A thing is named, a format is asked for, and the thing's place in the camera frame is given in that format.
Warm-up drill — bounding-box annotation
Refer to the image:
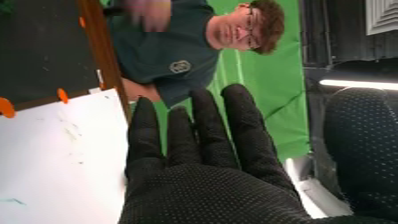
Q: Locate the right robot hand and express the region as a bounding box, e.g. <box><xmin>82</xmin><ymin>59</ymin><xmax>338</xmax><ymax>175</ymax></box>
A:
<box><xmin>116</xmin><ymin>83</ymin><xmax>398</xmax><ymax>224</ymax></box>

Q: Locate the person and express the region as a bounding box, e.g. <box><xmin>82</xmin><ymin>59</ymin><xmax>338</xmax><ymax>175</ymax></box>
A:
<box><xmin>102</xmin><ymin>0</ymin><xmax>286</xmax><ymax>110</ymax></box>

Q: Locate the dark mat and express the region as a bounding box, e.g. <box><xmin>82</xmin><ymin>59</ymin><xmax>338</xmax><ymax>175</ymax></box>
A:
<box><xmin>0</xmin><ymin>0</ymin><xmax>103</xmax><ymax>112</ymax></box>

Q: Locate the white sheet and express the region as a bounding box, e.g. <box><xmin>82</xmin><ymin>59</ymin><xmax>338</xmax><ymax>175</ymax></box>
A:
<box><xmin>0</xmin><ymin>87</ymin><xmax>134</xmax><ymax>224</ymax></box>

